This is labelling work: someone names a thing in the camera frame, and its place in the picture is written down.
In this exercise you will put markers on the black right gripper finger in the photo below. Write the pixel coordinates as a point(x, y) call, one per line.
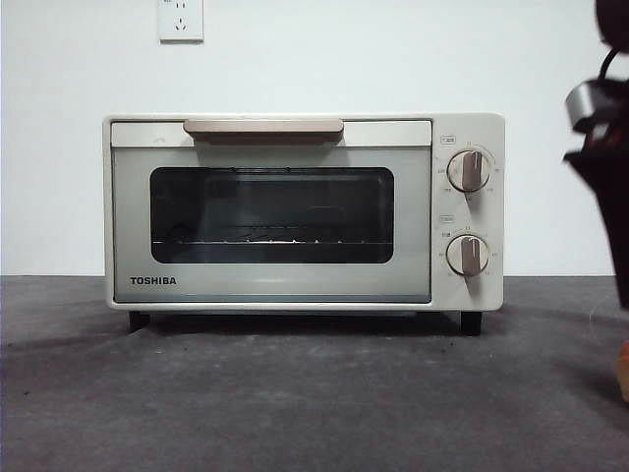
point(611, 206)

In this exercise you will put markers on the orange bread loaf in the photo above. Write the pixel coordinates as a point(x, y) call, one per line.
point(625, 351)

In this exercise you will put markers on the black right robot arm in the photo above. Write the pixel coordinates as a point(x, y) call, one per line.
point(616, 19)

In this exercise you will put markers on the cream Toshiba toaster oven body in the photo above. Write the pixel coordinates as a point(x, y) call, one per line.
point(467, 211)

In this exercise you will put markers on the beige oven temperature knob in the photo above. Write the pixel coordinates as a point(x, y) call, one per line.
point(469, 171)

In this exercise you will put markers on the beige oven timer knob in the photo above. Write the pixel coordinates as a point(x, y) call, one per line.
point(468, 254)

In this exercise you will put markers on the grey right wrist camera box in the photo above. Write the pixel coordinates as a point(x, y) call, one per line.
point(585, 98)

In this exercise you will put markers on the white wall socket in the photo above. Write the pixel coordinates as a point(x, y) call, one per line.
point(181, 22)

